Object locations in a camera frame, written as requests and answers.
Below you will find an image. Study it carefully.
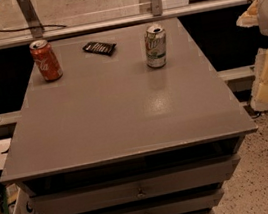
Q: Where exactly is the green white 7up can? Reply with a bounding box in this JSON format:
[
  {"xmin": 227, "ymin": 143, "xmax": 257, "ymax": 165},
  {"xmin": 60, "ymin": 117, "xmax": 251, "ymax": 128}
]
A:
[{"xmin": 144, "ymin": 23, "xmax": 167, "ymax": 68}]

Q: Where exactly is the red coke can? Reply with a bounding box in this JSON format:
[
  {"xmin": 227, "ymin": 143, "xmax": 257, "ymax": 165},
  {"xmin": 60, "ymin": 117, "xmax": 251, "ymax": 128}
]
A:
[{"xmin": 29, "ymin": 39, "xmax": 63, "ymax": 82}]

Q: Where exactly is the black snack packet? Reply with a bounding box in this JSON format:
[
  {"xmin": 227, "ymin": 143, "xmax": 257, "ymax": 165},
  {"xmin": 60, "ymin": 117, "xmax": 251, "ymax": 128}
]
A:
[{"xmin": 82, "ymin": 41, "xmax": 116, "ymax": 56}]

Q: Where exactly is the grey drawer cabinet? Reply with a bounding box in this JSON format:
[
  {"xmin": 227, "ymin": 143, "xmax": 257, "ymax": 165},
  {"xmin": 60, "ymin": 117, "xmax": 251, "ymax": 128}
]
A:
[{"xmin": 1, "ymin": 18, "xmax": 256, "ymax": 214}]

